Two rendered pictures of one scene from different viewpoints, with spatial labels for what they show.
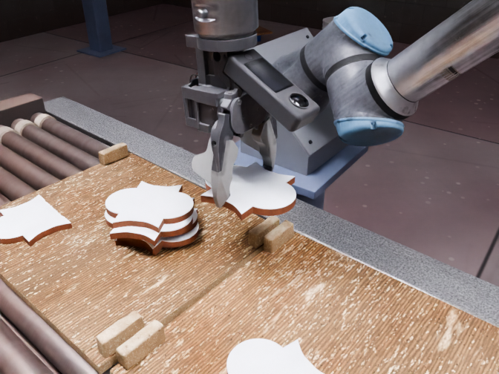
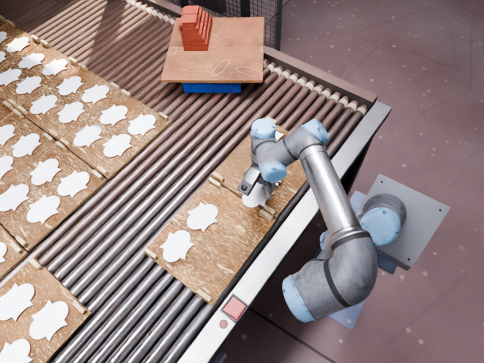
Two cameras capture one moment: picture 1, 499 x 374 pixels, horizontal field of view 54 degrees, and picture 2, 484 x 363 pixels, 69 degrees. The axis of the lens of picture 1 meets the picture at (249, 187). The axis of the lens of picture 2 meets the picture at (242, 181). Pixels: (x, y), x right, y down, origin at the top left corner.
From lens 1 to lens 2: 1.17 m
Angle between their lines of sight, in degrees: 64
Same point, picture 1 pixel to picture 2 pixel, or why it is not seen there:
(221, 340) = (219, 202)
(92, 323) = (224, 170)
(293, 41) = (423, 202)
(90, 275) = (244, 163)
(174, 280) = not seen: hidden behind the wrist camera
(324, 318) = (228, 230)
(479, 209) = not seen: outside the picture
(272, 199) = (248, 199)
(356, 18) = (374, 217)
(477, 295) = (248, 288)
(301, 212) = (294, 227)
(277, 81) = (249, 178)
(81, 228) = not seen: hidden behind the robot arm
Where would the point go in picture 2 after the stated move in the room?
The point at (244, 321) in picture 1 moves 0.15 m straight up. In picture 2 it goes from (226, 208) to (223, 190)
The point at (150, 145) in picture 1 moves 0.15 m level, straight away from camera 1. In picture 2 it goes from (343, 160) to (374, 151)
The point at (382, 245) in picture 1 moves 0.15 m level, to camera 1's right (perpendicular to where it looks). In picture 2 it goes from (275, 258) to (279, 297)
